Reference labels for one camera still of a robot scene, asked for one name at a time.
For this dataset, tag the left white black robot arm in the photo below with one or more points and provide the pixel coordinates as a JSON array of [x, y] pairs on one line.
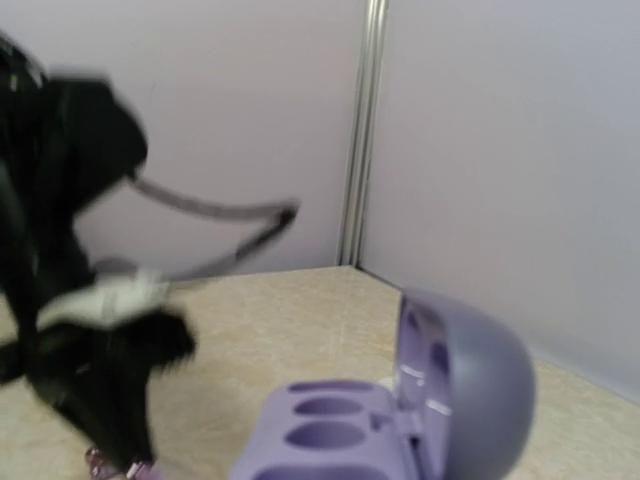
[[64, 142]]

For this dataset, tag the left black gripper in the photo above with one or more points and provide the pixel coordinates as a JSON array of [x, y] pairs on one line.
[[97, 377]]

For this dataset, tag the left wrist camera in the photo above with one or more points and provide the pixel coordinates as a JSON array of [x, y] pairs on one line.
[[108, 303]]

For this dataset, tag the left aluminium frame post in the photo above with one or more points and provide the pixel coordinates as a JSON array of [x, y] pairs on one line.
[[351, 238]]

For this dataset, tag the blue-grey earbud charging case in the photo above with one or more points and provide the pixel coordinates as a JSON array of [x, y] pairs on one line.
[[460, 406]]

